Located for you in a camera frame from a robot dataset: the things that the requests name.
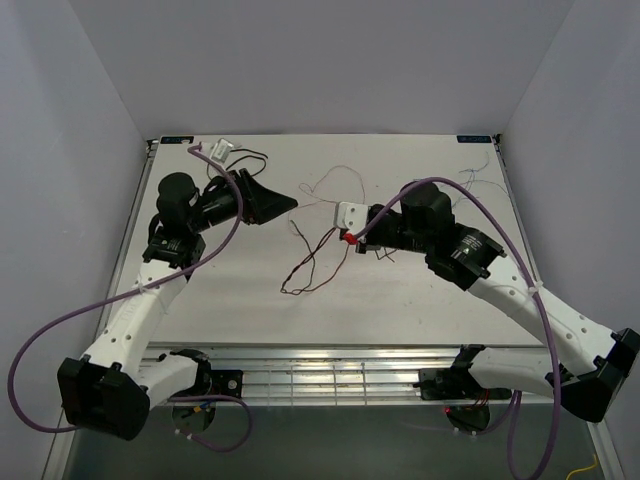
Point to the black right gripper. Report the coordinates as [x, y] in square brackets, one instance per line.
[362, 247]

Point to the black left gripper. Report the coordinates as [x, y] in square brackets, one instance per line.
[261, 204]

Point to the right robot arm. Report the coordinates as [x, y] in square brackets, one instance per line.
[590, 363]

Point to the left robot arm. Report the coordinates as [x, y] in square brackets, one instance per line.
[107, 389]

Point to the blue corner label right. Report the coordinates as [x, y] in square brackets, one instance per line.
[474, 139]

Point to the blue corner label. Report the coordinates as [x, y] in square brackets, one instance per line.
[177, 140]
[474, 139]

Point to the blue corner label left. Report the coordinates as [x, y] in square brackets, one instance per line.
[177, 140]

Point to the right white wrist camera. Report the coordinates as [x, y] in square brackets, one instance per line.
[350, 218]

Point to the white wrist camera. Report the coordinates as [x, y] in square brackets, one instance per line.
[350, 218]
[220, 150]

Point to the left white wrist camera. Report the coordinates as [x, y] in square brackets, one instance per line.
[220, 150]

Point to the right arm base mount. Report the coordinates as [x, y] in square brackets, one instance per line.
[466, 404]

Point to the aluminium frame rail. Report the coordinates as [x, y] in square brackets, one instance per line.
[314, 377]

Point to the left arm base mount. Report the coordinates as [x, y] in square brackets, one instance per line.
[198, 418]

